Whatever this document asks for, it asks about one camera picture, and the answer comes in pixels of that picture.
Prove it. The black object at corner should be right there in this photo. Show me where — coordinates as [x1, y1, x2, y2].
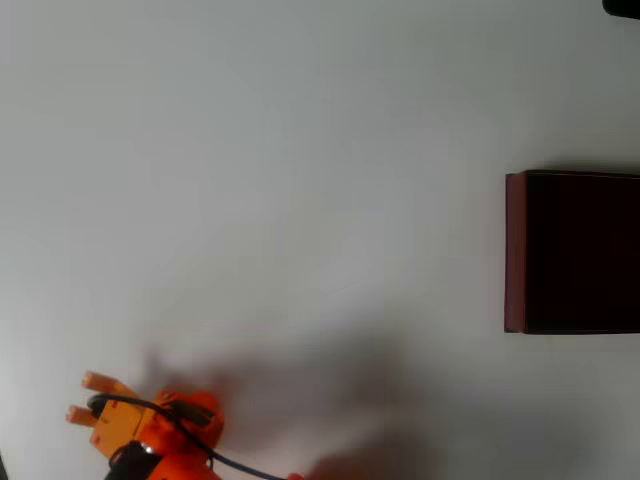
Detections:
[601, 0, 640, 21]

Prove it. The black camera cable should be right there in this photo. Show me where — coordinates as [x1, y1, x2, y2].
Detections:
[87, 393, 294, 480]

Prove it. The dark red open box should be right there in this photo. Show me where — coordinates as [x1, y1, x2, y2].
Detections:
[503, 169, 640, 336]

